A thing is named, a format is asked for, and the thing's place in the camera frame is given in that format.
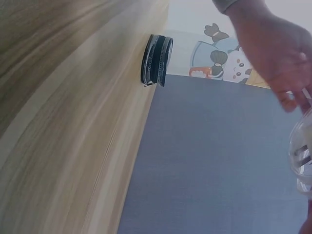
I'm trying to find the clear plastic container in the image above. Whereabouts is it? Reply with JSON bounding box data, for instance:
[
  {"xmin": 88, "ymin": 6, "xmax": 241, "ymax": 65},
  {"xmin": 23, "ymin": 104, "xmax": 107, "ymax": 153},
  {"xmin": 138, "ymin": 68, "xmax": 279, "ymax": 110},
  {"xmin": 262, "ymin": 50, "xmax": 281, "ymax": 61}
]
[{"xmin": 289, "ymin": 104, "xmax": 312, "ymax": 198}]

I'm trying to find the round black zipper case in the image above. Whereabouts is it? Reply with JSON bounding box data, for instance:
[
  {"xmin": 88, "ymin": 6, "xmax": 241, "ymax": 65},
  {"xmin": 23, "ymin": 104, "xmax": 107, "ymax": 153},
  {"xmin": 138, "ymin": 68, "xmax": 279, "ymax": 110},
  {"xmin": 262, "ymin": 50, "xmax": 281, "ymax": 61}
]
[{"xmin": 140, "ymin": 34, "xmax": 174, "ymax": 88}]

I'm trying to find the person's left hand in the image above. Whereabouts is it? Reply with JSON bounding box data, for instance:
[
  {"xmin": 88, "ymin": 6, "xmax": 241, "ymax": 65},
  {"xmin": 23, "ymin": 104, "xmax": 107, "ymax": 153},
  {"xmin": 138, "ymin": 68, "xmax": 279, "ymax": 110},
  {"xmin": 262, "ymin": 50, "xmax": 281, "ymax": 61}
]
[{"xmin": 225, "ymin": 0, "xmax": 312, "ymax": 115}]

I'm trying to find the person's right hand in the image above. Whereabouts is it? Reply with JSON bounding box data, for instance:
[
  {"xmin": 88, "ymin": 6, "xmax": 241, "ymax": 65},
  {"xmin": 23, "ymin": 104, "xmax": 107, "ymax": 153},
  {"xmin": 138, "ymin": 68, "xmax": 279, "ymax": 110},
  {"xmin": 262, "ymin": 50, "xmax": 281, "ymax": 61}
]
[{"xmin": 298, "ymin": 199, "xmax": 312, "ymax": 234}]

